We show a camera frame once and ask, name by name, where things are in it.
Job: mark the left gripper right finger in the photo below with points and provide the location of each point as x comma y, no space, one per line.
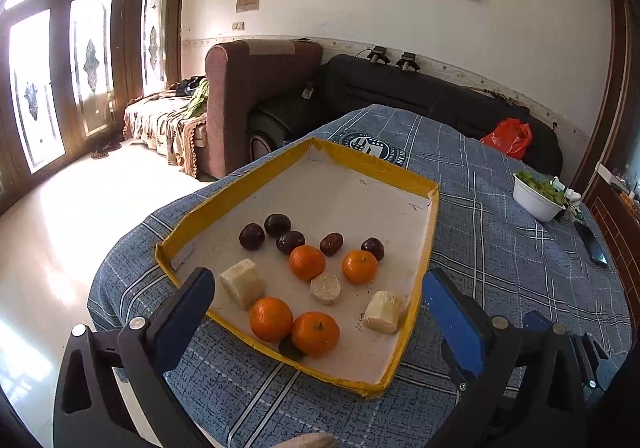
538,385

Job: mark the maroon armchair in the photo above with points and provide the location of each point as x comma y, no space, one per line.
240,74

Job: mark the wooden glass door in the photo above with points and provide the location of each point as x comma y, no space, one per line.
68,70

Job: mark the green leafy vegetables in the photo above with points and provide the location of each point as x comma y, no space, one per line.
544,188

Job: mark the small cream pastry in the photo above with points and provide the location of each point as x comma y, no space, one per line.
383,312

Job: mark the patterned cloth covered bench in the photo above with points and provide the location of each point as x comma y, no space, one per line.
172,122

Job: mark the red jujube date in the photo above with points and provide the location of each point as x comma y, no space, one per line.
331,244

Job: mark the yellow rimmed white tray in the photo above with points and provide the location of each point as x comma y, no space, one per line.
322,187

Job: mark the black clamp on sofa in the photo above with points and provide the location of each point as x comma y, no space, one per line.
407,63
377,55

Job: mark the brick wooden counter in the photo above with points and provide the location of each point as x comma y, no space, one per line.
609,169

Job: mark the black sofa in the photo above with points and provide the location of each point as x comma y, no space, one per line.
346,83

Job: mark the dark purple plum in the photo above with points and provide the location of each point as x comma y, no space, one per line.
288,241
252,237
277,224
375,247

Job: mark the red plastic bag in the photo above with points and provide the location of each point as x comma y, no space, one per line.
510,137

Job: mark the round cream pastry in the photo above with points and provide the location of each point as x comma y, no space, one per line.
326,289

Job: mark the orange mandarin with leaf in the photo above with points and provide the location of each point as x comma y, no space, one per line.
313,334

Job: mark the blue plaid tablecloth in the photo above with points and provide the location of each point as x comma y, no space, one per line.
486,243

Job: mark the orange mandarin in tray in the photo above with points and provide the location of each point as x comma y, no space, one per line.
271,319

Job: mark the white gloved hand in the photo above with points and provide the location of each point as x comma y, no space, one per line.
310,440

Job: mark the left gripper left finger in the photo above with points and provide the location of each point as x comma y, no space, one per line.
89,410

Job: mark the black smartphone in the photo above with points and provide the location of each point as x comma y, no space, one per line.
591,244

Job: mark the white bowl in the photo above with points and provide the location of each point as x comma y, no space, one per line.
535,203

